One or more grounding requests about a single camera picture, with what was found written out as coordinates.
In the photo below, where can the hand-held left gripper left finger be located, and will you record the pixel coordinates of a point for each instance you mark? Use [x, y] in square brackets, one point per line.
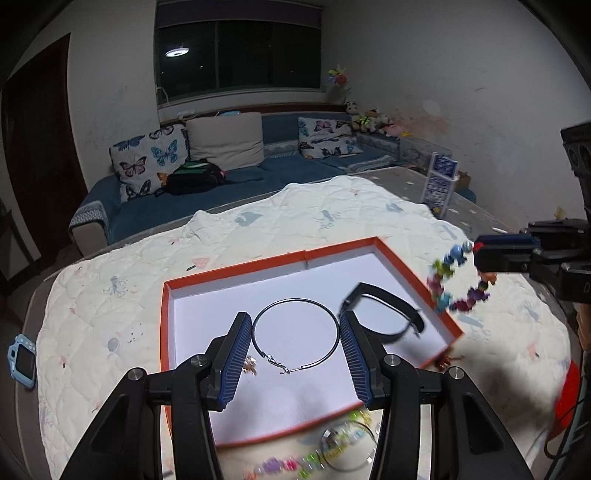
[229, 369]

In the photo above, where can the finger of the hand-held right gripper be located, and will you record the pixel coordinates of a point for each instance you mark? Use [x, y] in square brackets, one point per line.
[501, 262]
[503, 240]

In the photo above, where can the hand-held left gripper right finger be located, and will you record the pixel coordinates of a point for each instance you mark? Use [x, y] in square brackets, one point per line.
[356, 369]

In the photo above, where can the large black hoop earring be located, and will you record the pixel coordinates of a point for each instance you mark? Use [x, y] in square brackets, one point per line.
[276, 362]

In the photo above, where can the orange shallow box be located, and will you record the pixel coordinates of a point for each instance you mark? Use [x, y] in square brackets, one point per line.
[277, 295]

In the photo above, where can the small gold earring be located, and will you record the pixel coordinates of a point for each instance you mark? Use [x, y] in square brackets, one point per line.
[251, 365]

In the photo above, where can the small cardboard box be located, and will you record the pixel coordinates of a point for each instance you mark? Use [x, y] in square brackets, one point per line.
[463, 181]

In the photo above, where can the black bangle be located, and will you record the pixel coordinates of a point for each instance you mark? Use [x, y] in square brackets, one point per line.
[353, 297]

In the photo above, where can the blue patterned box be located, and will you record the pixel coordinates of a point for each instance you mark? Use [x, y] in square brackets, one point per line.
[438, 184]

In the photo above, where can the small copper trinket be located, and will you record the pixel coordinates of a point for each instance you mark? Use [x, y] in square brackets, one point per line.
[445, 363]

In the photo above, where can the red object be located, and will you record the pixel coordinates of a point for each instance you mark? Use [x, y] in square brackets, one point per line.
[569, 392]

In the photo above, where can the white quilted blanket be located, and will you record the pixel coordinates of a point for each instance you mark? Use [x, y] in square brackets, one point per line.
[323, 207]

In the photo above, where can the pile of plush toys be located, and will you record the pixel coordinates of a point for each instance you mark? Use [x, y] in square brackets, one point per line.
[371, 121]

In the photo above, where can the black backpack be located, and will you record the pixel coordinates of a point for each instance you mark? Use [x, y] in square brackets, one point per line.
[194, 175]

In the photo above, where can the blue sofa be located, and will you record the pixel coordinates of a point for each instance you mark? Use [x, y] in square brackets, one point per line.
[286, 177]

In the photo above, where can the small butterfly print pillow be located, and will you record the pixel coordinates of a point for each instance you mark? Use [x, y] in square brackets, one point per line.
[325, 136]

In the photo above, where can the large butterfly print pillow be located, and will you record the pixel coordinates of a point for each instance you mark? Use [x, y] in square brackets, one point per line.
[147, 159]

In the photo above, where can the beige cushion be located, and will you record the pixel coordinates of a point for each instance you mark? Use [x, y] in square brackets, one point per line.
[226, 141]

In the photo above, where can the colourful toy flowers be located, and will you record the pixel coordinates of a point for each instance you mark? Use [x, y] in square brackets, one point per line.
[339, 76]

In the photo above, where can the dark wooden door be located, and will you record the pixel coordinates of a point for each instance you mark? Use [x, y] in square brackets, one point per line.
[41, 152]

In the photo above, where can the dark window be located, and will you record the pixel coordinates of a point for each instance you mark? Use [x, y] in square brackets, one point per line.
[240, 50]

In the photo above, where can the light blue toy camera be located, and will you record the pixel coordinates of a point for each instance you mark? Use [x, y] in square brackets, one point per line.
[21, 362]

